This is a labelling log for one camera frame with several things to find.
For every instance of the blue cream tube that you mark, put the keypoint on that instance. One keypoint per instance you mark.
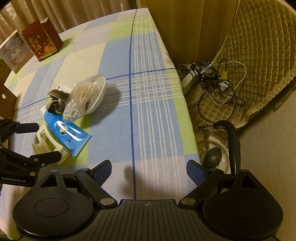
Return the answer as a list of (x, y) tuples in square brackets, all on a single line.
[(69, 135)]

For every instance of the plaid tablecloth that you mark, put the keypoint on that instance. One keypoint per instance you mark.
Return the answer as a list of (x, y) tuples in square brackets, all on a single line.
[(142, 125)]

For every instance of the glass kettle with black handle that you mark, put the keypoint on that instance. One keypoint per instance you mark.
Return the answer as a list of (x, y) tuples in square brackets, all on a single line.
[(214, 155)]

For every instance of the white plastic rice spoon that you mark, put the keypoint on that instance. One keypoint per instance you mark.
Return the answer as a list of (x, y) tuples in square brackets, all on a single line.
[(88, 93)]

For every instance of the white humidifier box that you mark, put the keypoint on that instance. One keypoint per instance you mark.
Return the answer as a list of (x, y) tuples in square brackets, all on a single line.
[(15, 52)]

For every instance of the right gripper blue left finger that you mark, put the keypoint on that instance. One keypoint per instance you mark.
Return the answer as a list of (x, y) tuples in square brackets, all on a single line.
[(91, 181)]

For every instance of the dark hair scrunchie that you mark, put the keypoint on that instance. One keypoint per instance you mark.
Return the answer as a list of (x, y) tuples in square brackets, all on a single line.
[(58, 101)]

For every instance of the red gift box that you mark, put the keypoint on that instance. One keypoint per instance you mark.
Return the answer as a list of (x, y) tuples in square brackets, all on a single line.
[(43, 39)]

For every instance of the quilted beige cover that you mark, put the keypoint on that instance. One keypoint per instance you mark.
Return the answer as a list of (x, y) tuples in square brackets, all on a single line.
[(256, 62)]

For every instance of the cotton swab bag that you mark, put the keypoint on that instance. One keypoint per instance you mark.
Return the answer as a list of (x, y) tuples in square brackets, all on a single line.
[(71, 111)]

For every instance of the brown storage box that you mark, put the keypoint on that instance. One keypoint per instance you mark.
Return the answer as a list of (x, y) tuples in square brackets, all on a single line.
[(7, 102)]

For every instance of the beige curtain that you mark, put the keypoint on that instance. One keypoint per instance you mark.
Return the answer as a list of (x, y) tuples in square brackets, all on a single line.
[(17, 15)]

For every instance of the black cooling fan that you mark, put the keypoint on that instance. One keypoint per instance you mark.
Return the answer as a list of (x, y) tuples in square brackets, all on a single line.
[(205, 71)]

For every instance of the white plastic clip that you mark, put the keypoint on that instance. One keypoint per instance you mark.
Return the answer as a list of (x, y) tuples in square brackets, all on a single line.
[(46, 142)]

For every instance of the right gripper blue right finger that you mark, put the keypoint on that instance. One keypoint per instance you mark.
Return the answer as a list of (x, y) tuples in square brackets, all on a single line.
[(205, 181)]

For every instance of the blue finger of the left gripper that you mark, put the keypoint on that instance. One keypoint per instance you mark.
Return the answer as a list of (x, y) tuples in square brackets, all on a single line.
[(44, 159), (26, 128)]

